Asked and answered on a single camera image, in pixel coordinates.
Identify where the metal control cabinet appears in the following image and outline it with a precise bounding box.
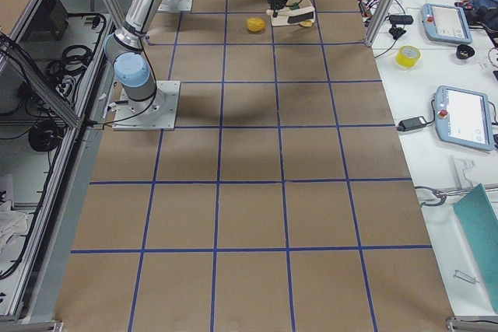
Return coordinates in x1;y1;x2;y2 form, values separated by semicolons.
1;0;119;330

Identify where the white crumpled cloth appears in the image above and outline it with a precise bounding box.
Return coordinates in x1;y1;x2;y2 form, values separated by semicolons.
0;174;28;255

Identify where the yellow round sponge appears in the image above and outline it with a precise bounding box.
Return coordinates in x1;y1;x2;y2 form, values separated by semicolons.
246;17;265;33

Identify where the lower teach pendant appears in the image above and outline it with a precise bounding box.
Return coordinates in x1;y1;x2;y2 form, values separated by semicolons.
434;86;494;152

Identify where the cream crescent foam piece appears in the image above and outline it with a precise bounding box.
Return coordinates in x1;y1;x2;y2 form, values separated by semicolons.
299;20;314;28

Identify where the cream plastic dustpan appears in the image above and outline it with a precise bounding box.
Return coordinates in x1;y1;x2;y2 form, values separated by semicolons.
266;0;315;27

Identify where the yellow tape roll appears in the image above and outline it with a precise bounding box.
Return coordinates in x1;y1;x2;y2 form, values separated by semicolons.
395;45;421;68

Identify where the teal folder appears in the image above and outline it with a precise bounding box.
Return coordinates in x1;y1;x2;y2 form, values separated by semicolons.
453;184;497;313

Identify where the teach pendant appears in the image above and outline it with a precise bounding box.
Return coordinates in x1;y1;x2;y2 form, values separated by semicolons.
421;3;472;44
434;86;494;152

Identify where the upper teach pendant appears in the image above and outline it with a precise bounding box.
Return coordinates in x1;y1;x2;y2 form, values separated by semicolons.
421;3;472;44

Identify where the wooden hand brush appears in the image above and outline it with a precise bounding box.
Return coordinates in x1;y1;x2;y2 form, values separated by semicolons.
266;6;315;26

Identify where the black webcam on table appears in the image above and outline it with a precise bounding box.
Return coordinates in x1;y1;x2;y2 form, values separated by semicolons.
388;15;413;40

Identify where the black power adapter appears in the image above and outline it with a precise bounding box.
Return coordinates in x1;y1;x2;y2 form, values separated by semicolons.
396;116;427;132

